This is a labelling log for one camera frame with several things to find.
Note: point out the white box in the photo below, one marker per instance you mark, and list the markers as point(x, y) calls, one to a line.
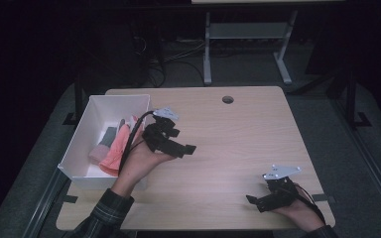
point(79, 155)

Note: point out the black stand leg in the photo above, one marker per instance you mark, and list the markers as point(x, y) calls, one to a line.
point(352, 99)
point(78, 99)

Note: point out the grey metal stand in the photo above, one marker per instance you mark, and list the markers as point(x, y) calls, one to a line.
point(248, 31)

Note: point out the black tape strip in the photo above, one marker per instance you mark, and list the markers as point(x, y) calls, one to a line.
point(70, 199)
point(325, 198)

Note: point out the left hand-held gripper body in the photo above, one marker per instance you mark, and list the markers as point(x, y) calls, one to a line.
point(158, 137)

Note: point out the pink padded ski glove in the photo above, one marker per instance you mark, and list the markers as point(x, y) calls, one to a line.
point(115, 155)

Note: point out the grey knit glove pink cuff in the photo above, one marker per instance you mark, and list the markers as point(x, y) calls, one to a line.
point(104, 145)

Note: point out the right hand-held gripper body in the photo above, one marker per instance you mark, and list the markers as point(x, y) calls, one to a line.
point(282, 193)

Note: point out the metal floor rail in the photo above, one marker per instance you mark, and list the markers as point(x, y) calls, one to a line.
point(43, 205)
point(370, 155)

